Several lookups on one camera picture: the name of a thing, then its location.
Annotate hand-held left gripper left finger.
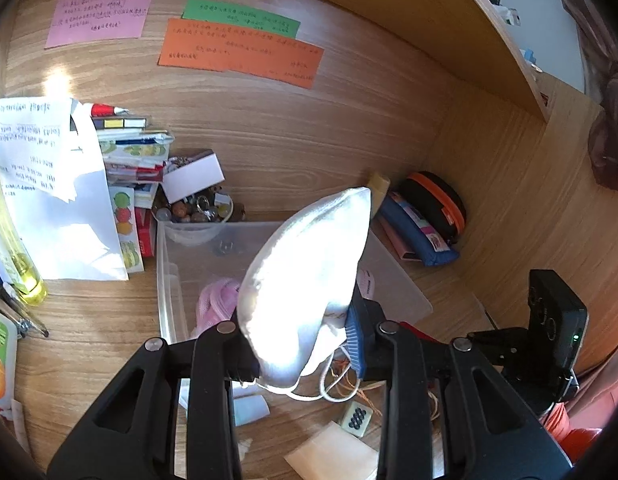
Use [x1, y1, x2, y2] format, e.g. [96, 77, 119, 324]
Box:
[46, 321, 263, 480]

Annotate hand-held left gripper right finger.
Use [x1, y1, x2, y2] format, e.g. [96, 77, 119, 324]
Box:
[344, 284, 574, 480]

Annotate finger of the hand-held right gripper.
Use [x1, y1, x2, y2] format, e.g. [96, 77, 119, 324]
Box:
[466, 327, 528, 363]

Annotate clear plastic storage bin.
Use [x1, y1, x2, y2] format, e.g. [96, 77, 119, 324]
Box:
[156, 220, 434, 411]

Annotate wooden desktop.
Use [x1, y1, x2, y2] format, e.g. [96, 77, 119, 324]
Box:
[4, 200, 544, 480]

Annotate pink striped fabric item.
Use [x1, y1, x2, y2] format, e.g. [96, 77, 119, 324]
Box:
[196, 280, 242, 336]

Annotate small white paper slip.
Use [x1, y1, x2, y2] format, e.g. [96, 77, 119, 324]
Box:
[233, 395, 270, 426]

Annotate red item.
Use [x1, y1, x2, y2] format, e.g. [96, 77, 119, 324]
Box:
[398, 321, 440, 347]

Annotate mahjong tile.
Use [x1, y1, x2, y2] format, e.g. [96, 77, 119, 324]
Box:
[339, 402, 378, 437]

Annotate pink notebook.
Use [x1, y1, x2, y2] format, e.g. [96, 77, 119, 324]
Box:
[371, 217, 424, 262]

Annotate beige paper packet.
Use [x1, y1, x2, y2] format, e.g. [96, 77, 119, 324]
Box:
[284, 421, 380, 480]

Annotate orange clothing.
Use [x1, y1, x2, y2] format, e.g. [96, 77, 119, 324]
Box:
[544, 400, 606, 463]

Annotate blue pencil pouch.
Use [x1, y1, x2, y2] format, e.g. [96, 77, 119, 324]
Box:
[379, 191, 460, 267]

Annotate small red box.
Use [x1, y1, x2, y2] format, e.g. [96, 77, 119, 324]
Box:
[136, 207, 160, 259]

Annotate clear bowl of beads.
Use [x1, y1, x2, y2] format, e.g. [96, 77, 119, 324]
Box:
[154, 187, 234, 246]

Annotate black case with orange zipper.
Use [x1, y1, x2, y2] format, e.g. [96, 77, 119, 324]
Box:
[396, 171, 467, 246]

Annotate tall fruit print box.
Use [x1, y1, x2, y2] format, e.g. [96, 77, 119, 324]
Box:
[109, 187, 148, 274]

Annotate beige tube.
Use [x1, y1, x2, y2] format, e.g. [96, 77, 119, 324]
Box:
[366, 172, 392, 207]

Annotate white cardboard box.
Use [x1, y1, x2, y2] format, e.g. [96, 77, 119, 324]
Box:
[161, 149, 226, 203]

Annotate bundle of pens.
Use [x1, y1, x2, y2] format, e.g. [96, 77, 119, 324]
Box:
[0, 275, 50, 338]

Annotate red and white flat box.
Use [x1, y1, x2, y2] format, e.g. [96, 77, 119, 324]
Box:
[106, 160, 166, 184]

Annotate yellow spray bottle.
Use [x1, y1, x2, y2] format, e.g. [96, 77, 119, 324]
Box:
[0, 152, 48, 307]

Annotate brown cloth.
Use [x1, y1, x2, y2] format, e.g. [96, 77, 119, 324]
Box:
[559, 0, 618, 191]

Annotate green fruit print box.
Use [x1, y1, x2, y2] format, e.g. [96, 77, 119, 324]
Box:
[100, 136, 170, 162]

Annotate white handwritten paper sheets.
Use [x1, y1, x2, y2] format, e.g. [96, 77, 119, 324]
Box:
[0, 95, 130, 281]

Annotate yellow sticky flag pad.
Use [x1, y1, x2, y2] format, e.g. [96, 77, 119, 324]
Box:
[91, 116, 150, 131]

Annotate red and white glue pen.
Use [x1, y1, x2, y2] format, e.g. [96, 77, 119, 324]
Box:
[89, 102, 130, 117]

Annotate wooden shelf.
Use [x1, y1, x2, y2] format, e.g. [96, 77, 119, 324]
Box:
[439, 0, 557, 123]

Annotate orange paper note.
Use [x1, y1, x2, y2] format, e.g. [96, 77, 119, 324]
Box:
[157, 17, 324, 90]

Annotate green paper note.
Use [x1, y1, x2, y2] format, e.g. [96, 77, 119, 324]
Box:
[181, 0, 301, 41]

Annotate pink paper note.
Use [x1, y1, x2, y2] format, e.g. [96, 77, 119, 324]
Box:
[44, 0, 160, 50]

